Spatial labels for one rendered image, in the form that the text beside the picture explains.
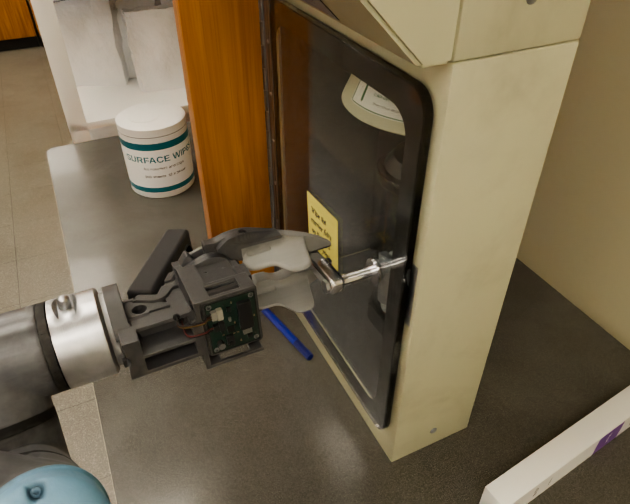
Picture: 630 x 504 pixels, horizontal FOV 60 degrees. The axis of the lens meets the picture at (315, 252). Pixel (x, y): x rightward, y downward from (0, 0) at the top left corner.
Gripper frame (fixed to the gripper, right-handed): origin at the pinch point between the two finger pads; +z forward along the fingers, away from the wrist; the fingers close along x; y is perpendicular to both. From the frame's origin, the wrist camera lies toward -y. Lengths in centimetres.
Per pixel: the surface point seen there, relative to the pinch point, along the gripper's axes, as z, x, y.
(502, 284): 14.8, -2.6, 10.7
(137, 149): -8, -8, -60
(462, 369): 12.3, -13.8, 9.4
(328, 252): 3.5, -3.5, -4.3
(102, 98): -8, -13, -122
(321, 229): 3.5, -1.4, -5.9
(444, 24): 3.6, 22.7, 13.7
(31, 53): -31, -62, -490
